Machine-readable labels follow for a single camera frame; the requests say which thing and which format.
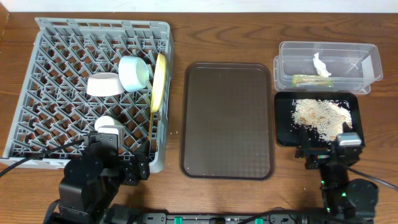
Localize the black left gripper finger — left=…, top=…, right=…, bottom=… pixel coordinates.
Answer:
left=121, top=157, right=139, bottom=186
left=135, top=140, right=150, bottom=180

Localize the rice pile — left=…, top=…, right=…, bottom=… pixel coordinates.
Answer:
left=292, top=99, right=352, bottom=142

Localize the white cup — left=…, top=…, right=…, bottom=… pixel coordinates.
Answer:
left=94, top=115, right=122, bottom=131

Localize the pink bowl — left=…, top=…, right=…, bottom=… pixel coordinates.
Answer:
left=86, top=72, right=125, bottom=97

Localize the yellow green wrapper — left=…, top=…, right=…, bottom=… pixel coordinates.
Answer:
left=292, top=75, right=333, bottom=88

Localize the white tissue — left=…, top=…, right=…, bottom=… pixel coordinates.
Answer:
left=313, top=52, right=331, bottom=77

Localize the yellow plate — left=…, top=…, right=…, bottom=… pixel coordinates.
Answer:
left=150, top=54, right=167, bottom=113

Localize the light blue bowl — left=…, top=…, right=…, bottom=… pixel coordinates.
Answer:
left=118, top=56, right=149, bottom=92

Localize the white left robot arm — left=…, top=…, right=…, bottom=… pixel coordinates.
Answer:
left=44, top=131, right=150, bottom=223

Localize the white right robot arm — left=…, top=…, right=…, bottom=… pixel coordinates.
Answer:
left=295, top=123, right=379, bottom=223

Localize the grey dishwasher rack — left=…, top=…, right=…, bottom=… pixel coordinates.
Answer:
left=1, top=17, right=174, bottom=173

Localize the black tray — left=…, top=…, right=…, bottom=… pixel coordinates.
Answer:
left=275, top=91, right=365, bottom=146

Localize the clear plastic bin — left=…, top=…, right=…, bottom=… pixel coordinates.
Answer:
left=274, top=41, right=383, bottom=95

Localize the brown serving tray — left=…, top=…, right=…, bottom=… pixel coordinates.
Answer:
left=180, top=62, right=275, bottom=180

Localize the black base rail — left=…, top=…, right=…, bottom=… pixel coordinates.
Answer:
left=142, top=213, right=310, bottom=224

